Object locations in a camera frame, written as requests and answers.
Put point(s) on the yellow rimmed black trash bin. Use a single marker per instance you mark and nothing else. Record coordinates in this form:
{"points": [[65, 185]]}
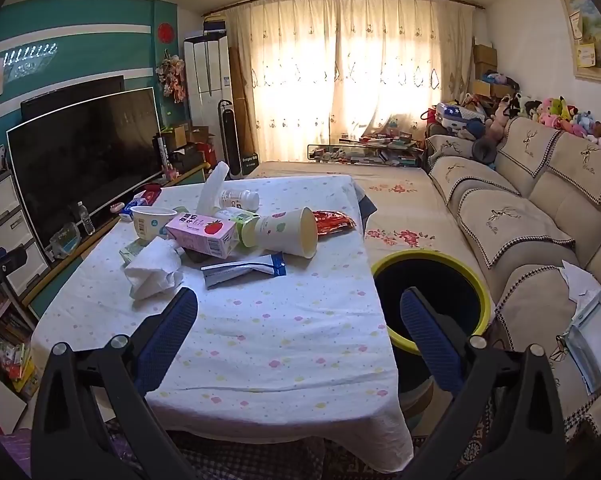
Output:
{"points": [[432, 304]]}

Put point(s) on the pink strawberry milk carton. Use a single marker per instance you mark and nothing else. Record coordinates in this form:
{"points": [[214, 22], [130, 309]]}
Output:
{"points": [[209, 236]]}

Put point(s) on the white yogurt cup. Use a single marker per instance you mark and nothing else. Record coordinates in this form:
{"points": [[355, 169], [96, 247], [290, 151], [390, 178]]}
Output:
{"points": [[150, 221]]}

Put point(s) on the framed flower painting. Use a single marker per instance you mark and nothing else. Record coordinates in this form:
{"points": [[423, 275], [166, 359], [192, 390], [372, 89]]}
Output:
{"points": [[584, 25]]}

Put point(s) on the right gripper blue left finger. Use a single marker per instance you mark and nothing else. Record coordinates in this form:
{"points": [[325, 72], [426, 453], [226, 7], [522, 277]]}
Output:
{"points": [[69, 438]]}

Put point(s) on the beige fabric sofa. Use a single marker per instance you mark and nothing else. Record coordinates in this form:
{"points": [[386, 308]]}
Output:
{"points": [[537, 209]]}

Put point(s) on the black tower fan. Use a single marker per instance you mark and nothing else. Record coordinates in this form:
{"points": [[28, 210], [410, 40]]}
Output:
{"points": [[229, 138]]}

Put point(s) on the pile of books and toys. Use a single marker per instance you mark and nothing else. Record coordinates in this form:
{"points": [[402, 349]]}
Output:
{"points": [[378, 149]]}

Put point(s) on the red snack wrapper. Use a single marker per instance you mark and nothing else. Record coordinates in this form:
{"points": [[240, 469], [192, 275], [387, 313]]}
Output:
{"points": [[331, 222]]}

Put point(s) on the red envelope box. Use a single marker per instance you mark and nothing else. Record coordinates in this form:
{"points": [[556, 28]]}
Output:
{"points": [[151, 193]]}

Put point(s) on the clear green lidded cup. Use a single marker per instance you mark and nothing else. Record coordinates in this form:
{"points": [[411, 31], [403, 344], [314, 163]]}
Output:
{"points": [[245, 222]]}

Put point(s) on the clear water bottle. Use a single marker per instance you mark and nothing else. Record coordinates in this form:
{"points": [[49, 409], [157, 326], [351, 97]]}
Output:
{"points": [[86, 219]]}

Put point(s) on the white foam fruit net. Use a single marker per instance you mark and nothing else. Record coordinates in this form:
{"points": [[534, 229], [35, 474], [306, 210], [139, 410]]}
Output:
{"points": [[209, 198]]}

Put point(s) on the pile of plush toys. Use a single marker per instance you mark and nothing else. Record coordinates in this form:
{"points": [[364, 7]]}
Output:
{"points": [[550, 112]]}

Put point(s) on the yellow green tv cabinet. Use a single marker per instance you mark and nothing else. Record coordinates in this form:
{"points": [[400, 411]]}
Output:
{"points": [[40, 294]]}

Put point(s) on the white tissue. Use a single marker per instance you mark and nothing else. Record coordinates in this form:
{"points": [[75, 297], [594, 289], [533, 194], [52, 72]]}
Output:
{"points": [[157, 268]]}

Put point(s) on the glass bowl on cabinet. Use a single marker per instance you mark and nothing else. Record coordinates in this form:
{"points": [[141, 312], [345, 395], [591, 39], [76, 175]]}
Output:
{"points": [[65, 241]]}

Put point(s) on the blue silver toothpaste wrapper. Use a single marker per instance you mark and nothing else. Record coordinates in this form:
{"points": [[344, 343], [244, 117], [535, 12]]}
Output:
{"points": [[271, 265]]}

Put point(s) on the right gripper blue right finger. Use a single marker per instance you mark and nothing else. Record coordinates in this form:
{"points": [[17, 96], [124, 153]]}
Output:
{"points": [[504, 421]]}

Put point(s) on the papers and plastic folder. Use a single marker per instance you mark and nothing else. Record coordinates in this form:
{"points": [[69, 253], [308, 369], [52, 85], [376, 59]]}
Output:
{"points": [[582, 337]]}

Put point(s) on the cream embroidered curtains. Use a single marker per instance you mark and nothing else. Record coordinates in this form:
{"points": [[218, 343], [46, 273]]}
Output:
{"points": [[318, 71]]}

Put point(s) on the white dotted tablecloth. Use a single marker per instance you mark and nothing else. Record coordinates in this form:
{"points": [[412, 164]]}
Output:
{"points": [[268, 359]]}

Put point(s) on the beige floral floor mat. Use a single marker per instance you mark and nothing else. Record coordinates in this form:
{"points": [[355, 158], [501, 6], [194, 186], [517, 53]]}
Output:
{"points": [[410, 213]]}

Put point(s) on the large flat screen television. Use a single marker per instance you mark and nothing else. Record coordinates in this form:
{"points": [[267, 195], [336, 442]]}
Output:
{"points": [[89, 153]]}

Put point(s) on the blue tissue pack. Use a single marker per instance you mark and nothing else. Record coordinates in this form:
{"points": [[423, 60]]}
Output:
{"points": [[126, 213]]}

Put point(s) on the white paper cup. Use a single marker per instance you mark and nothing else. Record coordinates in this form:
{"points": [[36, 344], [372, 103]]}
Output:
{"points": [[293, 232]]}

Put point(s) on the artificial flower wall decoration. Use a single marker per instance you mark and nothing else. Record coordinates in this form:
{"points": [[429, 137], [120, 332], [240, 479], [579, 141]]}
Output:
{"points": [[171, 74]]}

